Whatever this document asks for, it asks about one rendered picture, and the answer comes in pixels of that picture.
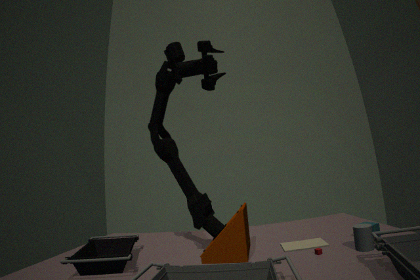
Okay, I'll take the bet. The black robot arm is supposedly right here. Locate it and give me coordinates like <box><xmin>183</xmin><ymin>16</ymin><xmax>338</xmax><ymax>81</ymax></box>
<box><xmin>148</xmin><ymin>42</ymin><xmax>226</xmax><ymax>241</ymax></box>

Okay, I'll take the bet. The dark grey cylinder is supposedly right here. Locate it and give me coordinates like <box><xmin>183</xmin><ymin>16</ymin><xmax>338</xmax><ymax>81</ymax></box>
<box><xmin>353</xmin><ymin>224</ymin><xmax>375</xmax><ymax>252</ymax></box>

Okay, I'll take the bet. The small teal block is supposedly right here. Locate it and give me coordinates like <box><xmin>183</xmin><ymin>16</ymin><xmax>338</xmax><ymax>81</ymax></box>
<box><xmin>360</xmin><ymin>222</ymin><xmax>380</xmax><ymax>232</ymax></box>

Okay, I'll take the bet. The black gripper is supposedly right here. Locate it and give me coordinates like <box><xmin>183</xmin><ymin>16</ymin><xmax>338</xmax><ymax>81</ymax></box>
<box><xmin>189</xmin><ymin>41</ymin><xmax>226</xmax><ymax>90</ymax></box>

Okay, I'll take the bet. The beige flat rectangular panel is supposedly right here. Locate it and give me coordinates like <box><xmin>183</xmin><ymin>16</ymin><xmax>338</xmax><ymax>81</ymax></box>
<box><xmin>280</xmin><ymin>238</ymin><xmax>330</xmax><ymax>252</ymax></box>

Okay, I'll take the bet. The small red block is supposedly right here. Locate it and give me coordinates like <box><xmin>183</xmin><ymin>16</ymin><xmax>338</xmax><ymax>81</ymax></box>
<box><xmin>314</xmin><ymin>248</ymin><xmax>323</xmax><ymax>255</ymax></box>

